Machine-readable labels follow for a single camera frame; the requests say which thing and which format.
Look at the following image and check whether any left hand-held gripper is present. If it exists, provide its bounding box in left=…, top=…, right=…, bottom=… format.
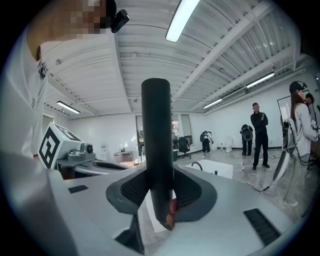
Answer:
left=37, top=121, right=131, bottom=176

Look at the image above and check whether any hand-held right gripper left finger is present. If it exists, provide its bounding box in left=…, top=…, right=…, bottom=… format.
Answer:
left=47, top=166, right=151, bottom=256

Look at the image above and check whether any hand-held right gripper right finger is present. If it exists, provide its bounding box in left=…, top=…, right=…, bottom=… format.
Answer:
left=154, top=164, right=302, bottom=256

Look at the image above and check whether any dark grey shower head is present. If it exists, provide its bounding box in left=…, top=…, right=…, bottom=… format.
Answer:
left=140, top=77, right=176, bottom=231

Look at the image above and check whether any white bathtub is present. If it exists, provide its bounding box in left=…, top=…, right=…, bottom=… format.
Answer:
left=184, top=159, right=234, bottom=180

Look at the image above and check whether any person's head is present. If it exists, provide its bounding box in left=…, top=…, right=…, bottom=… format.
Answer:
left=26, top=0, right=118, bottom=62

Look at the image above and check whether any grey low cabinet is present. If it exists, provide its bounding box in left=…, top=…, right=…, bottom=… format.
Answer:
left=113, top=150, right=134, bottom=164

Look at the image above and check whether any long ceiling light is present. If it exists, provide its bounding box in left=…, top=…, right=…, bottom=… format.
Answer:
left=165, top=0, right=201, bottom=43
left=245, top=71, right=276, bottom=89
left=56, top=100, right=81, bottom=115
left=202, top=98, right=224, bottom=109

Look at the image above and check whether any white toilet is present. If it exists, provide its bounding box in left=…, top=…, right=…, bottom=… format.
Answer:
left=224, top=135, right=235, bottom=154

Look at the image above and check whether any white oval panel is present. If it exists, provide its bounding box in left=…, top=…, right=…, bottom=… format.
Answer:
left=272, top=148, right=291, bottom=183

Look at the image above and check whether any black office chair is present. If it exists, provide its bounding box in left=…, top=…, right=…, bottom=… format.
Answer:
left=177, top=136, right=192, bottom=160

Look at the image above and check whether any person's white shirt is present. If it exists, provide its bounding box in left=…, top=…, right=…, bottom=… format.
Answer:
left=0, top=27, right=78, bottom=256

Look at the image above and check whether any small black clip microphone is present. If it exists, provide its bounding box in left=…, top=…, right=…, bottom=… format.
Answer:
left=38, top=62, right=48, bottom=79

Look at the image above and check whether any cable on floor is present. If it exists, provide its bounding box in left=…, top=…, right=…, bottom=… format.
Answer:
left=245, top=171, right=274, bottom=193

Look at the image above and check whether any black frame stand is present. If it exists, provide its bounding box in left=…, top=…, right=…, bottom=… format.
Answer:
left=276, top=96, right=294, bottom=151

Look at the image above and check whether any black head camera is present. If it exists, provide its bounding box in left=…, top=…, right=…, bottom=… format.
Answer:
left=109, top=9, right=130, bottom=34

